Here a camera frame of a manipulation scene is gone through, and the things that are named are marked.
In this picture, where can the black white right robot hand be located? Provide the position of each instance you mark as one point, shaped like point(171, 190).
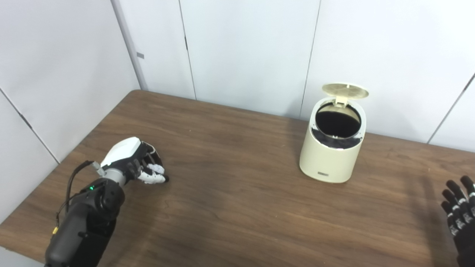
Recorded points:
point(465, 233)

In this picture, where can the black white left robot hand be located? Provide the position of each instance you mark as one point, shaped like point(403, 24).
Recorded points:
point(122, 150)

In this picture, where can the white paper ball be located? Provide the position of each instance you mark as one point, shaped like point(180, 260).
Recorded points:
point(157, 169)

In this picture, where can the cream round bin lid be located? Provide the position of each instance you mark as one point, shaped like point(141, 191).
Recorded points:
point(344, 90)

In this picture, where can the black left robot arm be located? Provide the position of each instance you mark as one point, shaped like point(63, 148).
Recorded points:
point(81, 226)

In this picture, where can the cream-colored bin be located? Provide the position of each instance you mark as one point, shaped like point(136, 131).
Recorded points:
point(328, 161)

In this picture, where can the grey wall post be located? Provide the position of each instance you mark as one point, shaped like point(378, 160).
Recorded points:
point(130, 44)

